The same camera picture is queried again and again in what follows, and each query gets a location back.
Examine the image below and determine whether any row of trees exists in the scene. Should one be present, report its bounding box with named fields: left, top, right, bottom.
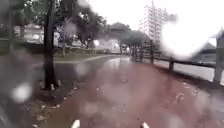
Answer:
left=71, top=11, right=151, bottom=56

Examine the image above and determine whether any reddish wet paved path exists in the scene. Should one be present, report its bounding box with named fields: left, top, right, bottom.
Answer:
left=39, top=55, right=224, bottom=128

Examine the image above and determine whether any grass verge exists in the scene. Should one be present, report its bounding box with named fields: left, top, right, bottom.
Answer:
left=53, top=48, right=108, bottom=62

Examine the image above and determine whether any tall pale building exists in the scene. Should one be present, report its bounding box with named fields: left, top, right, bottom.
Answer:
left=139, top=2, right=178, bottom=44

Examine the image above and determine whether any dark wooden railing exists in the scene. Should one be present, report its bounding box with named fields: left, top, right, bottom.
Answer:
left=131, top=44, right=224, bottom=84

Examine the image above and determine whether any large dark tree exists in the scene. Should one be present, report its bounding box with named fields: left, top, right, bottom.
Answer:
left=19, top=0, right=88, bottom=91

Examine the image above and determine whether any robot's own part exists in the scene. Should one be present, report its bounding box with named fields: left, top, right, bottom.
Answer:
left=70, top=119, right=82, bottom=128
left=140, top=121, right=151, bottom=128

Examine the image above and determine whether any low pale building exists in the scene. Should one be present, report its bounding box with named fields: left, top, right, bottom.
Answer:
left=13, top=23, right=61, bottom=46

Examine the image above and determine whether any dark roofed building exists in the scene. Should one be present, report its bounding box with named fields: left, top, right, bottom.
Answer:
left=192, top=42, right=218, bottom=64

